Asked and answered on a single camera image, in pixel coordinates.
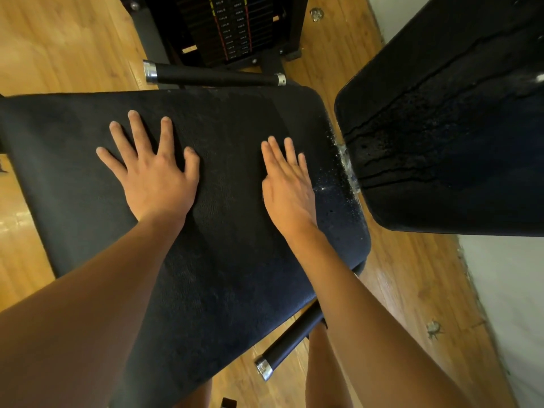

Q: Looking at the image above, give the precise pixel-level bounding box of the person's left leg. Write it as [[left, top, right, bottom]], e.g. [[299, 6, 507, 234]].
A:
[[174, 380, 214, 408]]

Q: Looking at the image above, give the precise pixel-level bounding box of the person's right hand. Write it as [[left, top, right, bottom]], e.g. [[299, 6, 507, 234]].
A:
[[260, 135, 320, 243]]

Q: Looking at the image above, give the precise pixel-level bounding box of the person's right leg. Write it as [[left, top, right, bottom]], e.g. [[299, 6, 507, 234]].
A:
[[304, 322, 354, 408]]

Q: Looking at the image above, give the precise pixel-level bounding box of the person's leg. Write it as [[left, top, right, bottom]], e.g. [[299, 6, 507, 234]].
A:
[[174, 380, 214, 408], [304, 322, 354, 408]]

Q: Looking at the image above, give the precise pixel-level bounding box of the person's left forearm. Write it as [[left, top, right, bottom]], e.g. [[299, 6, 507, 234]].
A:
[[0, 212, 188, 408]]

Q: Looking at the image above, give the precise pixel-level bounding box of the person's right forearm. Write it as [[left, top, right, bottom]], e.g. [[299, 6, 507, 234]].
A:
[[284, 227, 477, 408]]

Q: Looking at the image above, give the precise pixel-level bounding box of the person's left hand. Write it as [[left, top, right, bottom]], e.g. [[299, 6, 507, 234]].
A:
[[96, 110, 202, 222]]

